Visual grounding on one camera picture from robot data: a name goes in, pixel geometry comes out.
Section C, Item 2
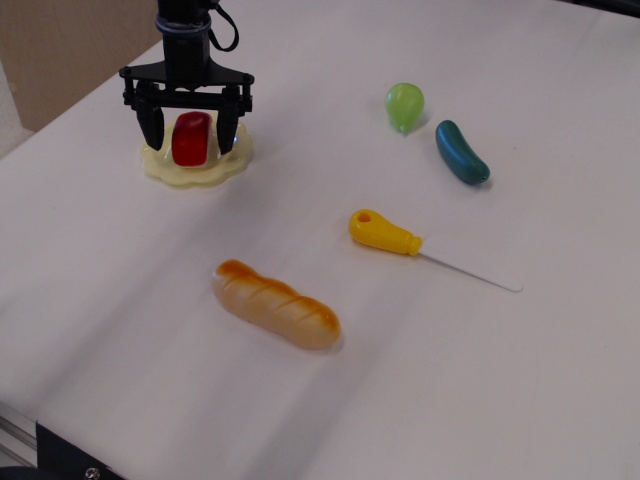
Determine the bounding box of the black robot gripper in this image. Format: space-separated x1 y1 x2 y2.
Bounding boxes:
120 34 254 154

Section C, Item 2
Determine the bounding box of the teal toy cucumber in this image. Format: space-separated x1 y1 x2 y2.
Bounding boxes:
435 120 491 185

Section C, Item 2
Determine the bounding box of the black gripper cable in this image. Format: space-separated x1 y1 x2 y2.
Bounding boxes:
207 0 239 52

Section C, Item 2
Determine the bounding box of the yellow handled white toy knife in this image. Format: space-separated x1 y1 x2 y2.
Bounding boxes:
348 209 523 293

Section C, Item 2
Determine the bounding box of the red and white toy sushi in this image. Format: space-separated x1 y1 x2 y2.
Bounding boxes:
171 111 213 168

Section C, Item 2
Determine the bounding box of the toy bread loaf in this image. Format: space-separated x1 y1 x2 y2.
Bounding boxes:
212 260 342 350

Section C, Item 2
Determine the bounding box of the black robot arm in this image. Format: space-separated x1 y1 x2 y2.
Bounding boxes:
119 1 254 154

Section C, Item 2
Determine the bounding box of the pale yellow scalloped toy plate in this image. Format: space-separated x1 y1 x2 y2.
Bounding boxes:
139 120 254 188

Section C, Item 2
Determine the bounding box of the aluminium table frame rail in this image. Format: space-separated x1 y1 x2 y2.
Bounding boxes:
0 403 37 468

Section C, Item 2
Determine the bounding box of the light green toy pear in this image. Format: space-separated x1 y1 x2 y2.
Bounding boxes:
385 82 425 134

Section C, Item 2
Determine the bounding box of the black table corner bracket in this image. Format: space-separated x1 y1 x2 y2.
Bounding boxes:
36 423 124 480

